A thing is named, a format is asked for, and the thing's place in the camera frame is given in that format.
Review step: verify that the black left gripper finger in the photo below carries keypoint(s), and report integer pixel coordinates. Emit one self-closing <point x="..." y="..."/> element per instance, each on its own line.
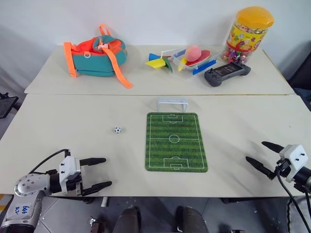
<point x="94" y="160"/>
<point x="98" y="187"/>

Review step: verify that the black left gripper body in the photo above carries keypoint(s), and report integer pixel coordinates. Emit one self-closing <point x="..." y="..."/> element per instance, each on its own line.
<point x="73" y="185"/>

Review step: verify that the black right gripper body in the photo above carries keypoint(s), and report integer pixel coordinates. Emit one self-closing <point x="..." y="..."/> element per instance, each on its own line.
<point x="284" y="167"/>

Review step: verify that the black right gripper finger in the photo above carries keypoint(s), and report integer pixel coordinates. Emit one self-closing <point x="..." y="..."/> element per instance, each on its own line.
<point x="260" y="165"/>
<point x="273" y="146"/>

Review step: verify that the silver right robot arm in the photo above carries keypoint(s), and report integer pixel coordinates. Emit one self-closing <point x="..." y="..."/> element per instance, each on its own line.
<point x="303" y="179"/>

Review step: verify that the small soccer ball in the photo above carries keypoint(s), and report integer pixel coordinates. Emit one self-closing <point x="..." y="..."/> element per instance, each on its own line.
<point x="117" y="130"/>

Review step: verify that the green soccer field mat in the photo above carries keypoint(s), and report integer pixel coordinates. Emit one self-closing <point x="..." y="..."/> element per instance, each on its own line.
<point x="176" y="143"/>

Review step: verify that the white toy goal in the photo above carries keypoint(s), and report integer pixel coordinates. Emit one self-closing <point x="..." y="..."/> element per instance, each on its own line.
<point x="172" y="100"/>

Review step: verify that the dark rounded shape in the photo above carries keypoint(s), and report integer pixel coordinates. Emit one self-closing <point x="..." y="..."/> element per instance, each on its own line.
<point x="127" y="219"/>
<point x="190" y="219"/>

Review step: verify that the dark chair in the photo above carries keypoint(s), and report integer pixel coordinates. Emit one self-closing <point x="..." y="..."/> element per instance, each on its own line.
<point x="302" y="72"/>

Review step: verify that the grey handheld game console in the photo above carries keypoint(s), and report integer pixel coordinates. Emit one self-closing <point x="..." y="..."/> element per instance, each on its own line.
<point x="226" y="72"/>

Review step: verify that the teal orange backpack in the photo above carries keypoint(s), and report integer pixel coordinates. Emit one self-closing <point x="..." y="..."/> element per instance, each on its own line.
<point x="97" y="58"/>

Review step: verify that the black stand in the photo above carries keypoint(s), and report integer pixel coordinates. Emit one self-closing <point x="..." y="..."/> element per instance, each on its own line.
<point x="7" y="104"/>

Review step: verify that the clear plastic container blue clips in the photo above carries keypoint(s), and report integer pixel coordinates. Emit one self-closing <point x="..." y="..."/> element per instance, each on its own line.
<point x="194" y="70"/>

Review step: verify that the red flat toy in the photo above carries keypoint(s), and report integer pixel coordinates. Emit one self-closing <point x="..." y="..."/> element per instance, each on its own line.
<point x="205" y="57"/>

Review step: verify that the candy jar yellow lid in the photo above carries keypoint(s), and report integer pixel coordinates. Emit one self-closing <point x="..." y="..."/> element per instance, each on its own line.
<point x="247" y="36"/>

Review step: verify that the colourful paper pinwheel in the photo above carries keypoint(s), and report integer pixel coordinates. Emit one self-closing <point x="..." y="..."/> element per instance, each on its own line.
<point x="158" y="62"/>

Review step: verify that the yellow stick toy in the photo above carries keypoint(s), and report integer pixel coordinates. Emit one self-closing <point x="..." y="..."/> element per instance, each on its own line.
<point x="182" y="65"/>

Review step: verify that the pink peach toy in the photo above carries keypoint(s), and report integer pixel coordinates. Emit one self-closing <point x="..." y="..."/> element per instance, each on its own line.
<point x="193" y="53"/>

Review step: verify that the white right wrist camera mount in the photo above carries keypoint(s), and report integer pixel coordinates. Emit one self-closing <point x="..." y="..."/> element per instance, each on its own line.
<point x="295" y="157"/>

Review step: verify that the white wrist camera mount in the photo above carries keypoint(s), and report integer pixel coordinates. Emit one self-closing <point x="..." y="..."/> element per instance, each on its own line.
<point x="295" y="157"/>
<point x="69" y="167"/>

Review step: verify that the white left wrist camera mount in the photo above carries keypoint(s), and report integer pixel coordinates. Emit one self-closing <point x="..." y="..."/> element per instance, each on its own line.
<point x="69" y="167"/>

